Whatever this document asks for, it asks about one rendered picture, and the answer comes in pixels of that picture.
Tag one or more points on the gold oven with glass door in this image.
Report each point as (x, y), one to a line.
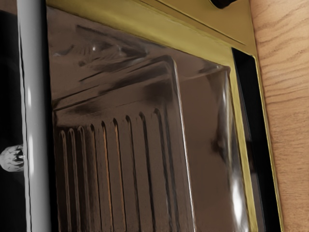
(135, 145)

